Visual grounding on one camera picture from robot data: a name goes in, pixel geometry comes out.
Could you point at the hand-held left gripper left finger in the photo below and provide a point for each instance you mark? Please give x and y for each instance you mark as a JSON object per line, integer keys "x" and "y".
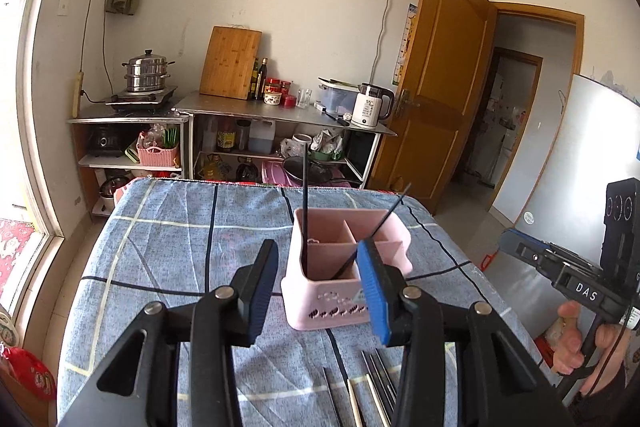
{"x": 260, "y": 302}

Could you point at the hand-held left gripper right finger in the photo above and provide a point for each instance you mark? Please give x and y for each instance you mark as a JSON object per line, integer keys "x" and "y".
{"x": 372, "y": 297}

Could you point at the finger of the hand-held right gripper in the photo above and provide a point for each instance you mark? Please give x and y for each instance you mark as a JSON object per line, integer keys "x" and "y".
{"x": 522, "y": 247}
{"x": 550, "y": 268}

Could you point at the pink plastic utensil holder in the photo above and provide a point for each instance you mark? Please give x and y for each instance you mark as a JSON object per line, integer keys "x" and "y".
{"x": 325, "y": 302}

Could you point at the person's right forearm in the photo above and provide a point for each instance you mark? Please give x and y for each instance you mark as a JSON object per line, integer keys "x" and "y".
{"x": 605, "y": 392}

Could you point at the person's right hand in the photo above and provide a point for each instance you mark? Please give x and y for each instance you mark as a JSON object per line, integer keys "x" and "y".
{"x": 567, "y": 342}

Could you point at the white panel board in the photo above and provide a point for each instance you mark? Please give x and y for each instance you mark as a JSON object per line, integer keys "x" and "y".
{"x": 565, "y": 157}

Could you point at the blue plaid tablecloth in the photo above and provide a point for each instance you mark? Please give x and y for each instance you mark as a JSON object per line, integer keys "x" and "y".
{"x": 165, "y": 252}

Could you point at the pink storage box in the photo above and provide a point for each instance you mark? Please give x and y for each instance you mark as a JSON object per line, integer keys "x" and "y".
{"x": 274, "y": 174}

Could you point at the dark vinegar jug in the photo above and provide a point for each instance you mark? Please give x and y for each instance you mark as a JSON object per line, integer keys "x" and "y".
{"x": 246, "y": 171}

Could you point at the black frying pan with lid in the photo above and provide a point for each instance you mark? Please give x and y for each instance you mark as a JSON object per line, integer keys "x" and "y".
{"x": 312, "y": 171}

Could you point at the yellow cooking oil bottle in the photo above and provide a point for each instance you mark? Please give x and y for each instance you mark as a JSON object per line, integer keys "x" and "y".
{"x": 215, "y": 168}

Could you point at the crumpled plastic bags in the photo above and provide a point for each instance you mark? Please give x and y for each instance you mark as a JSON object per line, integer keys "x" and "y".
{"x": 327, "y": 142}

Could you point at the clear plastic jerry can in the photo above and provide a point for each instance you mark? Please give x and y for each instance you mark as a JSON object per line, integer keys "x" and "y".
{"x": 261, "y": 138}

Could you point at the white ceramic bowl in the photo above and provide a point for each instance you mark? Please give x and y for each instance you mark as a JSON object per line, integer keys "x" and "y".
{"x": 301, "y": 141}

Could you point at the soy sauce bottle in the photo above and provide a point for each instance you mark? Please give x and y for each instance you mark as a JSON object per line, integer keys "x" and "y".
{"x": 226, "y": 138}

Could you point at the pink woven basket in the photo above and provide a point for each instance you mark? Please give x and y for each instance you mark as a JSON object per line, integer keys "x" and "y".
{"x": 157, "y": 154}

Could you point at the rice cooker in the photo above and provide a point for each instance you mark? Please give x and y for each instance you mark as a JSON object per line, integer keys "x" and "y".
{"x": 112, "y": 193}

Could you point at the wooden door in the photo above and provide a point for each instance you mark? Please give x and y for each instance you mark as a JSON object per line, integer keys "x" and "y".
{"x": 440, "y": 82}

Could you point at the metal kitchen rack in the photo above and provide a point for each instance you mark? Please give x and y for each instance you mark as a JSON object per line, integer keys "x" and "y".
{"x": 260, "y": 112}

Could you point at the white electric kettle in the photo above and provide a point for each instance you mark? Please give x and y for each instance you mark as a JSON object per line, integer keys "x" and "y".
{"x": 369, "y": 107}

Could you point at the small red jar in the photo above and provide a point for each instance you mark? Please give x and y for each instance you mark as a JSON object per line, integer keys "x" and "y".
{"x": 288, "y": 101}

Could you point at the clear plastic food container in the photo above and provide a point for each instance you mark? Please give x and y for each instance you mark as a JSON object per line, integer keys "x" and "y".
{"x": 337, "y": 97}

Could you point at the glass mug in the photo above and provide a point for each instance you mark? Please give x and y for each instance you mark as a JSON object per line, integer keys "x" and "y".
{"x": 303, "y": 98}

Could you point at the red lid jar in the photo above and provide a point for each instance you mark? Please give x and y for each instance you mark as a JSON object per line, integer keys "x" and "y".
{"x": 271, "y": 84}

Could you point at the dark oil bottle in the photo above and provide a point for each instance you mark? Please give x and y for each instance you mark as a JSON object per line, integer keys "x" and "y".
{"x": 263, "y": 82}

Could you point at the green glass bottle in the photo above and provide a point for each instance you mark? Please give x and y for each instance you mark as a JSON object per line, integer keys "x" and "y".
{"x": 254, "y": 82}

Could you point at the black blender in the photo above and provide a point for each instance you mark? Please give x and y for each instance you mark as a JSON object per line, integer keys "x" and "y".
{"x": 104, "y": 141}

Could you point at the small metal shelf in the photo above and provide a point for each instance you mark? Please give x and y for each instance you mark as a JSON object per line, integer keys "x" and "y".
{"x": 125, "y": 114}

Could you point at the black induction cooker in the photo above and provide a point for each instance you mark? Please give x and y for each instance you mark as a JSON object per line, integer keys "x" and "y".
{"x": 142, "y": 99}

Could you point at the red plastic bag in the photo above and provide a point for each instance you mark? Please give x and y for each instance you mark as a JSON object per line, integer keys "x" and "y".
{"x": 30, "y": 374}

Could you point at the bamboo cutting board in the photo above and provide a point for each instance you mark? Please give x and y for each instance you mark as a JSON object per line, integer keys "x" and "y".
{"x": 230, "y": 62}

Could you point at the red patterned mat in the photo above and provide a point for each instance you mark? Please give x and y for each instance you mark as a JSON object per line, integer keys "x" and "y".
{"x": 15, "y": 252}

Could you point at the stainless steel steamer pot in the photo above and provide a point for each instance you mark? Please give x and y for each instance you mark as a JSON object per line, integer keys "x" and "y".
{"x": 146, "y": 74}

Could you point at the white air conditioner pipe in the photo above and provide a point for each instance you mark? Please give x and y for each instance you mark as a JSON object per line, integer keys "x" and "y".
{"x": 387, "y": 7}

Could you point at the beige power strip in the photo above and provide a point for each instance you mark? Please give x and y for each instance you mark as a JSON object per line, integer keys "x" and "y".
{"x": 77, "y": 94}

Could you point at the wooden door frame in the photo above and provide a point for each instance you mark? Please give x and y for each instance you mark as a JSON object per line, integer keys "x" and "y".
{"x": 575, "y": 42}

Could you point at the wall calendar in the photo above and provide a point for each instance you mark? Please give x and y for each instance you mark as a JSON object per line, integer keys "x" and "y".
{"x": 406, "y": 42}

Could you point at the white window frame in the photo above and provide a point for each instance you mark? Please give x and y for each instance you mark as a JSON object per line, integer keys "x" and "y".
{"x": 37, "y": 132}

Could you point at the white wall switch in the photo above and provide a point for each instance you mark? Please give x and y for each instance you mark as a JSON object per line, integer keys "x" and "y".
{"x": 63, "y": 6}

